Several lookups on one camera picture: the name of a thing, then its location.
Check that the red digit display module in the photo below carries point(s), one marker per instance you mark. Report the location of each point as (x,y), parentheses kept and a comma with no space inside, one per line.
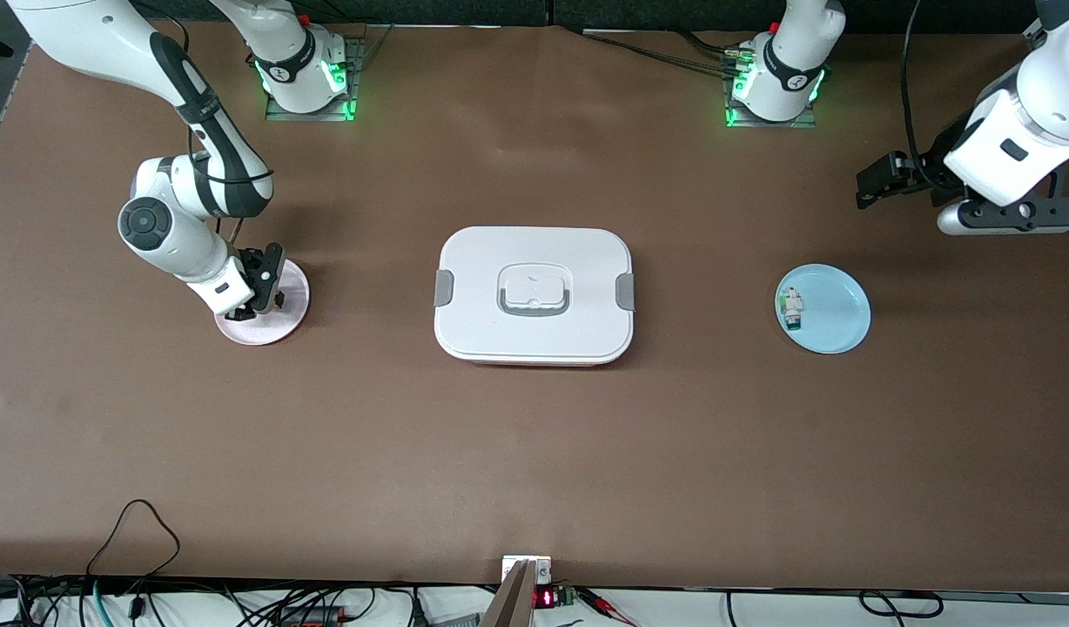
(545,598)

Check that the small white mount bracket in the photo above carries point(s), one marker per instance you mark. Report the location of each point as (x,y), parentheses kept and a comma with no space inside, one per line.
(543,570)

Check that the aluminium frame post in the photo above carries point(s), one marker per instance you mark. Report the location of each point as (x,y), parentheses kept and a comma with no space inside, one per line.
(1035,35)

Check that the aluminium camera mount bar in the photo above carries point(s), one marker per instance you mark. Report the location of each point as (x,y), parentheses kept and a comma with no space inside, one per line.
(510,601)

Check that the pink round plate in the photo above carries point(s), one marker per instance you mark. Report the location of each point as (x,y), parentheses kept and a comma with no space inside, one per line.
(282,329)

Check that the green white push-button switch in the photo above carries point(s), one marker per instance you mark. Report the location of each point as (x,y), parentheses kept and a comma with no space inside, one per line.
(795,309)

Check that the light blue round plate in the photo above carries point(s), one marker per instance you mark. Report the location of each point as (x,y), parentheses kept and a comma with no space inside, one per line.
(835,335)

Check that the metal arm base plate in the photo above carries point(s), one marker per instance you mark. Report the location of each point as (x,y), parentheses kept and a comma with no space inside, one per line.
(736,120)
(350,111)

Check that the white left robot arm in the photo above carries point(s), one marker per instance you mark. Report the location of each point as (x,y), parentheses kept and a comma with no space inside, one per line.
(1013,157)

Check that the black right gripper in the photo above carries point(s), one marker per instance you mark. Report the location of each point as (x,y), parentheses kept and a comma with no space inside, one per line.
(260,272)

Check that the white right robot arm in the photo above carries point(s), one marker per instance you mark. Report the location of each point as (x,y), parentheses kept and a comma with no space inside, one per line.
(108,35)

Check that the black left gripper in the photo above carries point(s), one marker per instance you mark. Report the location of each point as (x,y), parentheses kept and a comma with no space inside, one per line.
(929,167)

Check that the red black clip leads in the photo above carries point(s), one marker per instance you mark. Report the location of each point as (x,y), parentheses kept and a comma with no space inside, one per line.
(600,601)

